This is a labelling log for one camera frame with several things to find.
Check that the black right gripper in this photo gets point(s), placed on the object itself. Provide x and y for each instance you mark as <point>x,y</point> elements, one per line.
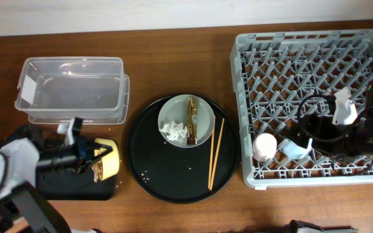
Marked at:
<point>322,123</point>

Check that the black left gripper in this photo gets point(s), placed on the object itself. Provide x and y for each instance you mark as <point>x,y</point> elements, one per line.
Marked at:
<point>87,144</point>

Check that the yellow bowl with food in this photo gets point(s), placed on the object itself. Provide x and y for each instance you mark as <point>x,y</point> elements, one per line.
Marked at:
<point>108,165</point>

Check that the blue plastic cup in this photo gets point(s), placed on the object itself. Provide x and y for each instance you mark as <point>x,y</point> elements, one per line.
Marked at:
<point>296,152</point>

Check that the pink plastic cup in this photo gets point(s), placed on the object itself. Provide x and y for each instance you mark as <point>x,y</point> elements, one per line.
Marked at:
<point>264,147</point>

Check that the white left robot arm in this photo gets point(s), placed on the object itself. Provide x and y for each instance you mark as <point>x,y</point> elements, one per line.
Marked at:
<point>24,154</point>

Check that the grey dishwasher rack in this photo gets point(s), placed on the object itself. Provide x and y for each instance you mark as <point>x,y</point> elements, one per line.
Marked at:
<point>272,73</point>

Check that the black rectangular tray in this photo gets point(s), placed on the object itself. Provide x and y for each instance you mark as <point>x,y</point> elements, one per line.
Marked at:
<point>56,177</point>

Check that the clear plastic bin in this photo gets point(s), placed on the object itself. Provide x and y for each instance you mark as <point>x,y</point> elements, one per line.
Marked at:
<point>53,90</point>

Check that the crumpled white tissue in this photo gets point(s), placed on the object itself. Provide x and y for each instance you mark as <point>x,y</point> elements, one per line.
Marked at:
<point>173,131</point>

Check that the round black tray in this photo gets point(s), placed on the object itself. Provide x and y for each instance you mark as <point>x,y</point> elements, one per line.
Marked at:
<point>174,174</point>

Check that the grey plate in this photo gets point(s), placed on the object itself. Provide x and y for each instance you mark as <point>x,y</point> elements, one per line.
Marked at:
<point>174,113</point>

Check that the right wooden chopstick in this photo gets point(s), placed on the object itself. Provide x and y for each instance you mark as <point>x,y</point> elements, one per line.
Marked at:
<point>216,154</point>

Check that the wooden chopstick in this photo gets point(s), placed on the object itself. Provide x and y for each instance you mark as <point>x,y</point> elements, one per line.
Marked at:
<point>211,156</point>
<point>216,154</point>

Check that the gold snack wrapper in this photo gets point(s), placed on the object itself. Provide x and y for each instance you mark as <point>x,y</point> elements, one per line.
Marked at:
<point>192,122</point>

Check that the black base device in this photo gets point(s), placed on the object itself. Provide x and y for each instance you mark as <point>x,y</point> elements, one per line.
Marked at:
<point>304,227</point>

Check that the left wooden chopstick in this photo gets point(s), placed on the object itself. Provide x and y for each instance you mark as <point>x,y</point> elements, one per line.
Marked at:
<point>211,156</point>

